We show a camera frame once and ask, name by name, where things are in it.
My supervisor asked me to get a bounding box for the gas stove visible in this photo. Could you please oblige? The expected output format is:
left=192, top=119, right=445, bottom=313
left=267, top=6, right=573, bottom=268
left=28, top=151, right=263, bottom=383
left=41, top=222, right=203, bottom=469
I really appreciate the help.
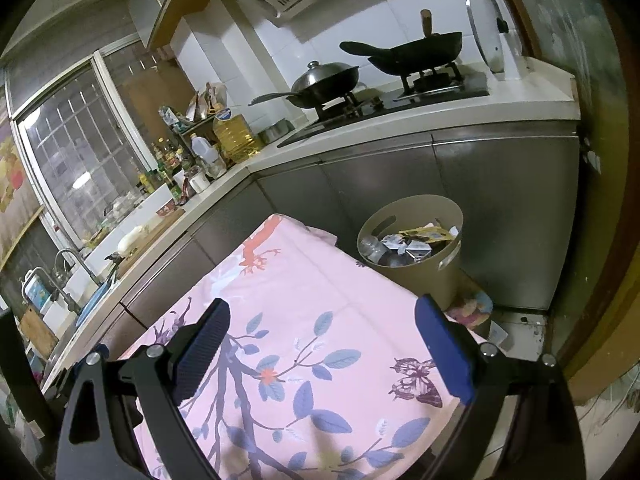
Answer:
left=277, top=70, right=491, bottom=149

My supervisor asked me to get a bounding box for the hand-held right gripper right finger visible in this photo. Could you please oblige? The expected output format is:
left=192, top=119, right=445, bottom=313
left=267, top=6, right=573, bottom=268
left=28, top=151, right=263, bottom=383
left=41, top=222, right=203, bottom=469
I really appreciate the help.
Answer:
left=414, top=294, right=588, bottom=480

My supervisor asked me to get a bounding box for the white plastic jug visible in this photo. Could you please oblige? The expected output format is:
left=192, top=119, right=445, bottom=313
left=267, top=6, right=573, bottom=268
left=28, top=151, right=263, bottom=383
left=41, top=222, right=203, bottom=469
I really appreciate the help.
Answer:
left=191, top=134, right=227, bottom=179

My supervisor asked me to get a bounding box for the yellow cooking oil bottle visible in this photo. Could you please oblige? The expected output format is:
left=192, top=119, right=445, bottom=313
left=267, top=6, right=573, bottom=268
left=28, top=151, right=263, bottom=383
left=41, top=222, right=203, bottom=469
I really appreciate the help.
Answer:
left=212, top=107, right=264, bottom=164

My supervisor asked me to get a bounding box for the cluttered spice rack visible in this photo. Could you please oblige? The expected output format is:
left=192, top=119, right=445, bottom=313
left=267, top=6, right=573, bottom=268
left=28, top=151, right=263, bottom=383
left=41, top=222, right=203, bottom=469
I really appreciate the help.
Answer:
left=159, top=82, right=228, bottom=137

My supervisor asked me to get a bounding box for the glass pot lid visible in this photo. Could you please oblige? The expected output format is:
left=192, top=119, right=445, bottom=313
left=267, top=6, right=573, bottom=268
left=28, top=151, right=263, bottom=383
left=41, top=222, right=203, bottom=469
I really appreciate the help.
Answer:
left=465, top=0, right=524, bottom=76

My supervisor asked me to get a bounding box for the white dough lump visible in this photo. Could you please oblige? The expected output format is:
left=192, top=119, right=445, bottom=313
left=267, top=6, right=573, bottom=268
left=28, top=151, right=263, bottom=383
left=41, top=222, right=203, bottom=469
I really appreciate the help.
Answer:
left=117, top=225, right=152, bottom=254

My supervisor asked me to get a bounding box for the row of sauce bottles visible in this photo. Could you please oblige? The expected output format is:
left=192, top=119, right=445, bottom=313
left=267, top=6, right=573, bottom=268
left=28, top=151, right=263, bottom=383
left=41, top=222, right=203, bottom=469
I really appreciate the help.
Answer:
left=135, top=137, right=187, bottom=202

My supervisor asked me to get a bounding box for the blue and white milk carton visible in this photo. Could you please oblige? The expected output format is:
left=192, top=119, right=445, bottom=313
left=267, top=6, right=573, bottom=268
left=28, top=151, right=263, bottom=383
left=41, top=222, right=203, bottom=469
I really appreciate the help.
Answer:
left=382, top=235, right=432, bottom=262

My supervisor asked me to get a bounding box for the flat wooden cutting board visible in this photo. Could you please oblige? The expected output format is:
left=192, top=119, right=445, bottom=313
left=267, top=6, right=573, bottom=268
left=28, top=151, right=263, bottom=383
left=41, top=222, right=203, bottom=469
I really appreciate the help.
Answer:
left=115, top=207, right=187, bottom=279

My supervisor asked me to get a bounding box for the blue and white plastic container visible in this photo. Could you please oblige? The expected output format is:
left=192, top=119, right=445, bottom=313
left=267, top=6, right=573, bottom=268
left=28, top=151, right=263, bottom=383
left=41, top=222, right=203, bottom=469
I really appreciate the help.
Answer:
left=22, top=267, right=54, bottom=307

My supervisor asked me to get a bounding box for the curved metal faucet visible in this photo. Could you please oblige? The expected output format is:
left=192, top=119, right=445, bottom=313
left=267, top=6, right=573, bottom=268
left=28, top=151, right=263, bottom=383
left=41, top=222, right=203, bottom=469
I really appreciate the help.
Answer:
left=52, top=247, right=99, bottom=287

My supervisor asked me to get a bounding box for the clear plastic bottle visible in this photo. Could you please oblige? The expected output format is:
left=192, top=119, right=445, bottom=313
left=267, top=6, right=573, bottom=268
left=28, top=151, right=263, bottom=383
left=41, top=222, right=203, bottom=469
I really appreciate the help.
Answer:
left=360, top=232, right=387, bottom=263

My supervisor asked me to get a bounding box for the colourful floor mat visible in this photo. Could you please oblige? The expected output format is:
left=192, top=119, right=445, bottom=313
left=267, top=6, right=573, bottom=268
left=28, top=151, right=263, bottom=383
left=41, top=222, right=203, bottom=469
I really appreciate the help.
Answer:
left=446, top=290, right=494, bottom=332

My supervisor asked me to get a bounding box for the black wok with lid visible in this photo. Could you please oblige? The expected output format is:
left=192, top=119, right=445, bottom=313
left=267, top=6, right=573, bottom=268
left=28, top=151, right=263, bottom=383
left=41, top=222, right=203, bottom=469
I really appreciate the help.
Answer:
left=248, top=60, right=361, bottom=110

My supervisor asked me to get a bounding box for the wall poster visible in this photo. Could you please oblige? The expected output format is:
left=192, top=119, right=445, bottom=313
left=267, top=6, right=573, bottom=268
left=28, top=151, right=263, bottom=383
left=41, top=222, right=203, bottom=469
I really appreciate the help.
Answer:
left=0, top=125, right=47, bottom=262

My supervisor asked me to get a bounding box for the upright wooden cutting board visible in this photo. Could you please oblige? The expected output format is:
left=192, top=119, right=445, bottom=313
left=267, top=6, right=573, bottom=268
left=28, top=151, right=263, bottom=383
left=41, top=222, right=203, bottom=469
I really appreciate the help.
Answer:
left=19, top=305, right=60, bottom=359

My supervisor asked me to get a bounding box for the black frying pan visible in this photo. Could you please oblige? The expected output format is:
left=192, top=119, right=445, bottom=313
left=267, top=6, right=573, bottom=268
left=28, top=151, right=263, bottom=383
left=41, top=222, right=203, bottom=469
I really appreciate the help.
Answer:
left=340, top=10, right=463, bottom=77

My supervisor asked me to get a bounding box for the beige round trash bin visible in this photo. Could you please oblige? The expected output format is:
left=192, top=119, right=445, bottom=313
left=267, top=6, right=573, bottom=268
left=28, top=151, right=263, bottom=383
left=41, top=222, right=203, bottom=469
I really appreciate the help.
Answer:
left=356, top=195, right=463, bottom=312

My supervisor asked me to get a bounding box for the pink floral tablecloth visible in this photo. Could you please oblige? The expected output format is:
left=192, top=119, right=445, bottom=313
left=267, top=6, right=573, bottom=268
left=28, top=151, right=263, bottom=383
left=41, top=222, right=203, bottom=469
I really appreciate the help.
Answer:
left=122, top=213, right=493, bottom=480

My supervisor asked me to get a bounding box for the steel bowl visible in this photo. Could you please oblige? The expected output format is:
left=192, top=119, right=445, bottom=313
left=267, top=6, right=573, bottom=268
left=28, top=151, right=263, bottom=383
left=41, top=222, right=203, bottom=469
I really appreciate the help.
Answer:
left=257, top=119, right=297, bottom=146

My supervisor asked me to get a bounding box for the barred window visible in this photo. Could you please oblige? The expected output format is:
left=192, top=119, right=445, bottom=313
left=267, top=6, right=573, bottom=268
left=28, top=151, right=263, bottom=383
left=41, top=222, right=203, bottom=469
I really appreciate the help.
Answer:
left=12, top=40, right=197, bottom=247

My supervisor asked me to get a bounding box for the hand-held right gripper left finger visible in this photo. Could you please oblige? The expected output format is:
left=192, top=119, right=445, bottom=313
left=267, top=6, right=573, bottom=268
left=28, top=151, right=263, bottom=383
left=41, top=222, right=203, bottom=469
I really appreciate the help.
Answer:
left=55, top=297, right=232, bottom=480

